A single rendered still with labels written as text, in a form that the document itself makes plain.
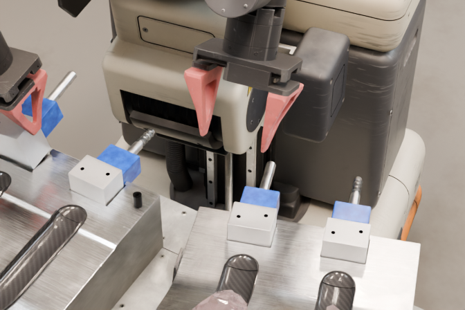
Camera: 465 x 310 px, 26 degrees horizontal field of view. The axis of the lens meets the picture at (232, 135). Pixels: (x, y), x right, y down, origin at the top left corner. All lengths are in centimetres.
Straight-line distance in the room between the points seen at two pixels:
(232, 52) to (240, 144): 50
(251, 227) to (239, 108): 35
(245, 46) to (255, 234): 24
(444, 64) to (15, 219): 182
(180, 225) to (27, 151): 21
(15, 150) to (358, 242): 41
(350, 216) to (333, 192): 75
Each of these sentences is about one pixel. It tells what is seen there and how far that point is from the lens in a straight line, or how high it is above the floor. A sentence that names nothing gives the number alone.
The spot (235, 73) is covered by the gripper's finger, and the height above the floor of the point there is 108.
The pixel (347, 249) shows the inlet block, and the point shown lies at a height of 87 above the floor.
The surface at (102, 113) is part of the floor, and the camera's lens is 261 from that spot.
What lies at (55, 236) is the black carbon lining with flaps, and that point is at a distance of 114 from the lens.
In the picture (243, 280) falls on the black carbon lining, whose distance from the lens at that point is 113.
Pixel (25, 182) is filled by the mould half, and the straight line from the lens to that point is 119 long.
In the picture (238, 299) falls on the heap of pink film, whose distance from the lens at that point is 106.
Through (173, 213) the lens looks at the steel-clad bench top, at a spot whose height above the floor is 80.
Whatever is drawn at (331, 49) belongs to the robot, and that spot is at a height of 75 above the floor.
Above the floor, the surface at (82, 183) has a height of 91.
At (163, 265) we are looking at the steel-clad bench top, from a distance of 121.
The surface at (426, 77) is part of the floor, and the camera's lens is 275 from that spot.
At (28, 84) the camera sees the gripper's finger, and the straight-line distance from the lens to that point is 113.
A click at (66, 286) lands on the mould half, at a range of 109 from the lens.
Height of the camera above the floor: 173
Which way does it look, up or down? 43 degrees down
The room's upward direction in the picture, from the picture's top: straight up
